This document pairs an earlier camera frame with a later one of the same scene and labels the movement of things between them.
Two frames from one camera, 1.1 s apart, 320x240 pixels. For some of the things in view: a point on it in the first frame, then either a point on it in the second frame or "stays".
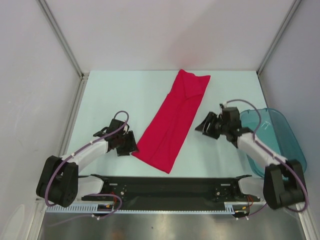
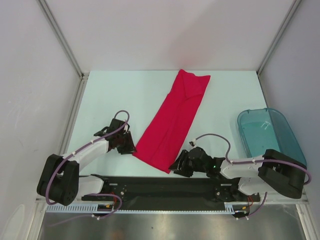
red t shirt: [162, 140] stays
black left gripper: [131, 146] stays
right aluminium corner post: [277, 37] stays
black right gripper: [211, 118] -> [177, 166]
